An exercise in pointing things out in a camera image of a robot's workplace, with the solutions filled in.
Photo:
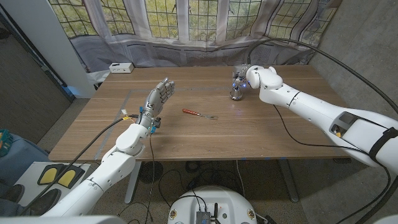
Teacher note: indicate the yellow and black foot pedal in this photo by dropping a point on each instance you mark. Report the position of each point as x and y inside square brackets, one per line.
[67, 178]
[49, 175]

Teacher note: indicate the teal object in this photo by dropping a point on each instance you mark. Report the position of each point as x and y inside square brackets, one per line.
[4, 141]

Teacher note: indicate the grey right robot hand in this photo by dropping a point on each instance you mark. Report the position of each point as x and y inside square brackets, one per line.
[241, 74]

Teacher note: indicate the blue bag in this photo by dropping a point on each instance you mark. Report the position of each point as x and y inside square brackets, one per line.
[18, 152]

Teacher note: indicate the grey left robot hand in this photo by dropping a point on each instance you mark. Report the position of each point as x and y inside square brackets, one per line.
[154, 101]

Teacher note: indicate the white floor board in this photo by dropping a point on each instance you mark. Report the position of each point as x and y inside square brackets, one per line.
[31, 189]

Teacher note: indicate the white power box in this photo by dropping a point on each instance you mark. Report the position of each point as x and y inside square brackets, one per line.
[121, 67]

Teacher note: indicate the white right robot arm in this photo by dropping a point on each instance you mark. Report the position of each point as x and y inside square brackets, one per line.
[311, 109]

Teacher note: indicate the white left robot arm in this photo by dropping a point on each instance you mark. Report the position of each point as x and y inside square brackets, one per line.
[115, 165]

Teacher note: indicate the white robot torso base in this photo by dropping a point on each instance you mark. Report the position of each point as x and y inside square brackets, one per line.
[214, 199]

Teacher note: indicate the white table leg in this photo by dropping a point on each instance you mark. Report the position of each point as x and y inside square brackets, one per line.
[132, 183]

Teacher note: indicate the grey electronics box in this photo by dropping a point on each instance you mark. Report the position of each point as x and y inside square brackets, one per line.
[202, 217]

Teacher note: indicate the grey table leg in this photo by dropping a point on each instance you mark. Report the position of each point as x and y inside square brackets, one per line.
[289, 183]

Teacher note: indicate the person leg in jeans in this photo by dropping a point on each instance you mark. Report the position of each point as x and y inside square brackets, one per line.
[12, 212]

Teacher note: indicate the dark shoe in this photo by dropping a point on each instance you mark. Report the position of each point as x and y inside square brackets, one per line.
[12, 193]
[45, 202]

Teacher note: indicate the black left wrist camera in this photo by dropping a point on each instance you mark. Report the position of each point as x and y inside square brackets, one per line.
[157, 122]

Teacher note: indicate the round black floor fan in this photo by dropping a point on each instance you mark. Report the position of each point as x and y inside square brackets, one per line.
[151, 172]

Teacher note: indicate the printed window backdrop cloth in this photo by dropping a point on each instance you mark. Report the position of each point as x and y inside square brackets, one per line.
[174, 53]

